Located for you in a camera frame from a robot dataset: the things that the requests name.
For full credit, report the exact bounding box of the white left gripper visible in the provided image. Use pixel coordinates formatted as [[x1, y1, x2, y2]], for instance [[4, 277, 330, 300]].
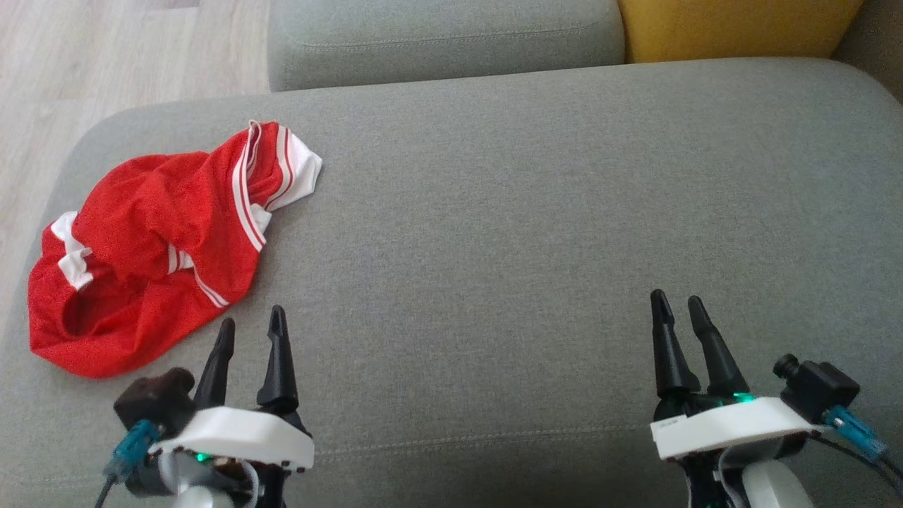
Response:
[[127, 305, 315, 508]]

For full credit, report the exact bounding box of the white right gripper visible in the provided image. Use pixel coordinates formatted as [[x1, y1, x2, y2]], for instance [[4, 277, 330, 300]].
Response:
[[650, 289, 823, 508]]

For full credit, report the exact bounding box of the red basketball jersey number 23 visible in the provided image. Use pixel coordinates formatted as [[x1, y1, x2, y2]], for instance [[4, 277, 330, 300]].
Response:
[[71, 120, 324, 311]]

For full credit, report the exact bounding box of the grey sofa seat cushion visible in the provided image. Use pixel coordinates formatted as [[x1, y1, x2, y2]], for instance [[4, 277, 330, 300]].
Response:
[[0, 58, 903, 508]]

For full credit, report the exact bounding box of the yellow pillow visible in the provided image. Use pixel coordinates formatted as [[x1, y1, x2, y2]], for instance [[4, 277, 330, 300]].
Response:
[[618, 0, 866, 65]]

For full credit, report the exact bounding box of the grey sofa armrest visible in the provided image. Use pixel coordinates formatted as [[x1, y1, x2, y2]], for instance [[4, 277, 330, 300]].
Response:
[[831, 0, 903, 107]]

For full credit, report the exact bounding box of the grey sofa back cushion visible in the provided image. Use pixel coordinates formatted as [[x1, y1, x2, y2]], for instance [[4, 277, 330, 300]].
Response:
[[267, 0, 626, 93]]

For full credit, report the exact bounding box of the blue left camera cable connector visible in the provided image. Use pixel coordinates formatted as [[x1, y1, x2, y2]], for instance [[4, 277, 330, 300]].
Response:
[[104, 419, 162, 482]]

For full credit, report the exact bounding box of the blue camera cable connector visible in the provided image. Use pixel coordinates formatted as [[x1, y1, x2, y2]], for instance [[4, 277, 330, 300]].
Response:
[[104, 419, 162, 482], [824, 405, 890, 461]]

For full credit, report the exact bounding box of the blue right camera cable connector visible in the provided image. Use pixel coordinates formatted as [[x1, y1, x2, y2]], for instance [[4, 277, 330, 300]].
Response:
[[824, 405, 890, 461]]

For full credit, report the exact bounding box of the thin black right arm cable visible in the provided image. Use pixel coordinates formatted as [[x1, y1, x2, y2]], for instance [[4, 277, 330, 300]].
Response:
[[810, 432, 903, 495]]

